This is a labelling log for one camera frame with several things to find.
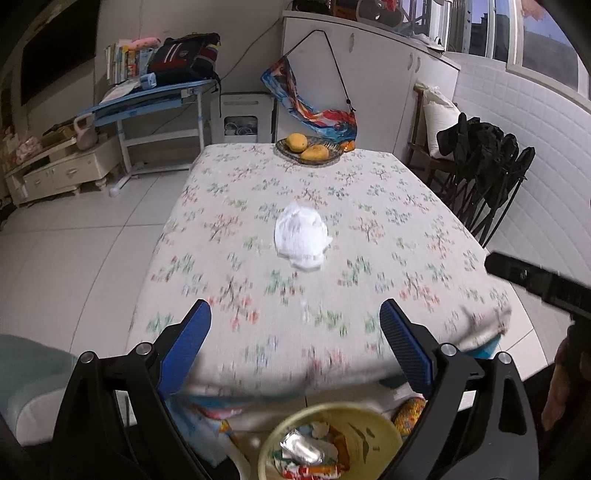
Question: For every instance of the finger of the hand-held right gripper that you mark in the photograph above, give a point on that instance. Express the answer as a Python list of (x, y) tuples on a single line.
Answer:
[(521, 277)]

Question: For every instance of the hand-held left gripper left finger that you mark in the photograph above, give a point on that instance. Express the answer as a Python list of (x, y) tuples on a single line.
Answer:
[(184, 346)]

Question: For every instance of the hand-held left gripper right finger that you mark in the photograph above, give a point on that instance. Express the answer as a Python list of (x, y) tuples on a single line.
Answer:
[(406, 346)]

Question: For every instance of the yellow plastic bin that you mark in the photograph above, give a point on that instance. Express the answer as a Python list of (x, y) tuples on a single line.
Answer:
[(369, 424)]

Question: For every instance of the silver foil wrapper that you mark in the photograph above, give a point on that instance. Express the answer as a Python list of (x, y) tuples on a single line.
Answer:
[(302, 447)]

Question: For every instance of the white tissue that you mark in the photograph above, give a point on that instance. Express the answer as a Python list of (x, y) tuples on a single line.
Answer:
[(302, 235)]

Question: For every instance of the white red wrapper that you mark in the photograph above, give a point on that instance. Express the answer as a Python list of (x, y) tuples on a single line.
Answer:
[(314, 471)]

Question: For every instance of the person's right hand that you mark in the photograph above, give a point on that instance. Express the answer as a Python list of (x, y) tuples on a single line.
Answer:
[(558, 387)]

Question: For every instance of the orange patterned cushion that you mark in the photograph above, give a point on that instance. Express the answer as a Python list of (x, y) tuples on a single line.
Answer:
[(408, 415)]

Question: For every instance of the blue patterned cloth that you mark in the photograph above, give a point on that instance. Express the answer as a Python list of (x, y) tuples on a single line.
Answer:
[(203, 429)]

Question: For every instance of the black folding chair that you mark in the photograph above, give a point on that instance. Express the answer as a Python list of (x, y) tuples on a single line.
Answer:
[(512, 184)]

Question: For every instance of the black jacket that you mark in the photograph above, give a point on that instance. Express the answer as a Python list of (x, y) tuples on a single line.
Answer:
[(480, 147)]

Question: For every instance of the light green stool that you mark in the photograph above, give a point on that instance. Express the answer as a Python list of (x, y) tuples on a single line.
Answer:
[(27, 378)]

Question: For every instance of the white pillow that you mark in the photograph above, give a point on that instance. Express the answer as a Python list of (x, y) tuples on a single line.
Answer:
[(441, 120)]

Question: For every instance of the small orange fruit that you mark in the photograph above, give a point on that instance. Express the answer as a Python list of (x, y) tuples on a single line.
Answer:
[(348, 146)]

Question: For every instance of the cream television stand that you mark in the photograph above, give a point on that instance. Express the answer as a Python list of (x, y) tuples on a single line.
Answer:
[(69, 173)]

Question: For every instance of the yellow mango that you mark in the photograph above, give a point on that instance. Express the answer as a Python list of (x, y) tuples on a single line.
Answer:
[(315, 153), (297, 142)]

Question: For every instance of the woven fruit basket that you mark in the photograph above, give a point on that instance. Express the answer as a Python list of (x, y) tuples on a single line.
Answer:
[(288, 152)]

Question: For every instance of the pink kettlebell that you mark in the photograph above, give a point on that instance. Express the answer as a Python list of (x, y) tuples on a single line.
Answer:
[(87, 137)]

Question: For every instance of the window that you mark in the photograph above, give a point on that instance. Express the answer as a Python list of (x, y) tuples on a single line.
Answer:
[(545, 41)]

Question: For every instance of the white cabinet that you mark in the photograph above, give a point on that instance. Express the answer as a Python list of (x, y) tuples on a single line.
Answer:
[(383, 78)]

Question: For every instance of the white floor appliance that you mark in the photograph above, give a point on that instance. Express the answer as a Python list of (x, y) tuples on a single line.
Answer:
[(244, 108)]

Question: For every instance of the pink cloth bundle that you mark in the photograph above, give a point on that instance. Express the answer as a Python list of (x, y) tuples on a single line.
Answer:
[(27, 147)]

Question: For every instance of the blue study desk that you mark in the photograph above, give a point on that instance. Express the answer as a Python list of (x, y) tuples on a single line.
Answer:
[(157, 94)]

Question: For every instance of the white shoes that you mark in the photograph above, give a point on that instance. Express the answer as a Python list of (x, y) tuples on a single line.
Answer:
[(429, 40)]

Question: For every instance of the white papers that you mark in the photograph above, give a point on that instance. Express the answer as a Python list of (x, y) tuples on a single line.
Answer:
[(117, 92)]

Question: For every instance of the small blue box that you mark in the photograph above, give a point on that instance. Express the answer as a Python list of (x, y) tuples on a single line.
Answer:
[(149, 81)]

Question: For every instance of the dark backpack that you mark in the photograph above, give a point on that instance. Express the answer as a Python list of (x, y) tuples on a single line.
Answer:
[(184, 60)]

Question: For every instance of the row of books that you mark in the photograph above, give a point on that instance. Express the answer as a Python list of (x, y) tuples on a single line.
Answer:
[(122, 62)]

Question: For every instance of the pink plush toy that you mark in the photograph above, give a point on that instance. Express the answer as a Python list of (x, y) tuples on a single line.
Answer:
[(145, 43)]

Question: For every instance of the black television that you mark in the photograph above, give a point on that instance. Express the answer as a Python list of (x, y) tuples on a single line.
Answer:
[(60, 50)]

